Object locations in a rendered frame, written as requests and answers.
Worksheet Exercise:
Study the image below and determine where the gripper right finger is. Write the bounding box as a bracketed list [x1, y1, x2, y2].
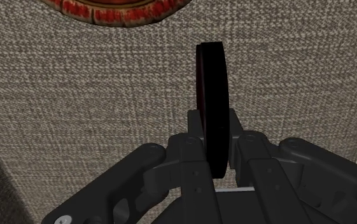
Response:
[227, 108, 357, 224]

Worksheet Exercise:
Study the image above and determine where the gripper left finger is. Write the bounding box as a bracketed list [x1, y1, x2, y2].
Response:
[40, 109, 222, 224]

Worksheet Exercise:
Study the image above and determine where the black disc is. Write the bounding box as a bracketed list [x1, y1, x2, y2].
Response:
[195, 41, 230, 179]

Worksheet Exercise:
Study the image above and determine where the grey woven fabric sofa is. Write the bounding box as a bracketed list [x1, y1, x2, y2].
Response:
[0, 0, 357, 224]

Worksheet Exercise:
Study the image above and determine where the red round wooden object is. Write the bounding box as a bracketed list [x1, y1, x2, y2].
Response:
[39, 0, 195, 28]

